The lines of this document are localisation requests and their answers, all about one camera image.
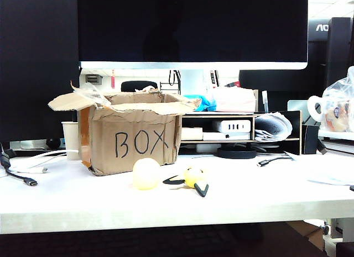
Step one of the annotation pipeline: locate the beige small box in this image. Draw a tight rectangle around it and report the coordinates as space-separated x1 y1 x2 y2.
181 127 204 141

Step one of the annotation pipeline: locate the yellow black eared doll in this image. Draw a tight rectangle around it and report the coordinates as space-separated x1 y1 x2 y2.
162 165 210 197

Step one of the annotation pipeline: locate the round yellow doll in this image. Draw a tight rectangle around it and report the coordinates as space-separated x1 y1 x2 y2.
132 158 161 191

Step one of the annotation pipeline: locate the cardboard box marked BOX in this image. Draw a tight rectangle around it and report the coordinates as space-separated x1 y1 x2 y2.
47 87 202 177

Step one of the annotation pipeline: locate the grey socket box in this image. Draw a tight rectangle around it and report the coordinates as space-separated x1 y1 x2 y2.
85 74 103 85

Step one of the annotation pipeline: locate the small black box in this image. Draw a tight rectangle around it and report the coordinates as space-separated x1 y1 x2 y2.
301 124 319 155

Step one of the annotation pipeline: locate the blue plastic bag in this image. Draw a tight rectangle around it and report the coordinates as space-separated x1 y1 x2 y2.
184 94 219 112

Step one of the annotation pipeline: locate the white flat device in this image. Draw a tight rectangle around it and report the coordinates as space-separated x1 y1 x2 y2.
202 132 251 141

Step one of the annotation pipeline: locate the white multi-port charger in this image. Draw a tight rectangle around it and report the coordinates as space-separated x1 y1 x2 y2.
220 120 252 133

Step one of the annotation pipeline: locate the black office chair back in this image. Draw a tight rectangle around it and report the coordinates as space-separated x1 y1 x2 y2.
121 80 158 93

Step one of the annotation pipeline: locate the pink white tissue pack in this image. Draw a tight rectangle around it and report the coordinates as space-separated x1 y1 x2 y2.
211 87 257 113

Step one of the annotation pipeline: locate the black round base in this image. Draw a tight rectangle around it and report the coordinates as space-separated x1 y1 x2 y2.
216 146 257 160

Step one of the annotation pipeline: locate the folded grey newspaper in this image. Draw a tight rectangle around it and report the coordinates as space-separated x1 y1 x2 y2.
254 112 293 143

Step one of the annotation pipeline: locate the silver-chinned large monitor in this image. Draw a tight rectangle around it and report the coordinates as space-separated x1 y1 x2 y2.
76 0 309 71

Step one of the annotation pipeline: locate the beige paper cup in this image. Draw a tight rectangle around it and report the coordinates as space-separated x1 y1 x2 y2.
61 121 81 161

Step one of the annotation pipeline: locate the black wooden desk riser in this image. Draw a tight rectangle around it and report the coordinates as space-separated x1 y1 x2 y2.
179 110 302 156

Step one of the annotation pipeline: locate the silver stand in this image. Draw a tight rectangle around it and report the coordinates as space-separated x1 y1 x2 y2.
287 99 309 122

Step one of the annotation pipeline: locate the black round knob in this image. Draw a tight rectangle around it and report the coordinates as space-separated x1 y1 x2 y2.
46 137 62 149

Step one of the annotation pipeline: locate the black plug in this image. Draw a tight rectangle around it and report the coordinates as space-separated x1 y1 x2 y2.
317 138 329 155

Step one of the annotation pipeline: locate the clear plastic food bag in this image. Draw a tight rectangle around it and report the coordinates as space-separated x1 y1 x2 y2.
320 65 354 133

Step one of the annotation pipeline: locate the white paper sheet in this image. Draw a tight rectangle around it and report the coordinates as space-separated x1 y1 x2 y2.
287 151 354 186

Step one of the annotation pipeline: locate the plain cardboard piece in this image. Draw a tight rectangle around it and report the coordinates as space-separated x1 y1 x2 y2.
286 220 325 251

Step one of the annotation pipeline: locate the black AOC monitor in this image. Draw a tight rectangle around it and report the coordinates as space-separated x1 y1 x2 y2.
308 16 353 88

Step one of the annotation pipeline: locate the white table leg with caster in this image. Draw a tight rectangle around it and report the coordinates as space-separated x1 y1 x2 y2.
320 218 354 243

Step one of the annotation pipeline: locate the black wire rack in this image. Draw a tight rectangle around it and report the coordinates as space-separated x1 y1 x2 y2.
159 70 183 94

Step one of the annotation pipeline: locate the short black cable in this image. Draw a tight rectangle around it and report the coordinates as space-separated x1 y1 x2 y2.
256 155 294 168

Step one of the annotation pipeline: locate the white USB cable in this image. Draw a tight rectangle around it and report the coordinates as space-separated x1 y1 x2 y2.
11 149 69 174

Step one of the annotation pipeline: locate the black USB-C cable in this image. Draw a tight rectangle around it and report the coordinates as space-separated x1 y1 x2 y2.
0 149 39 187

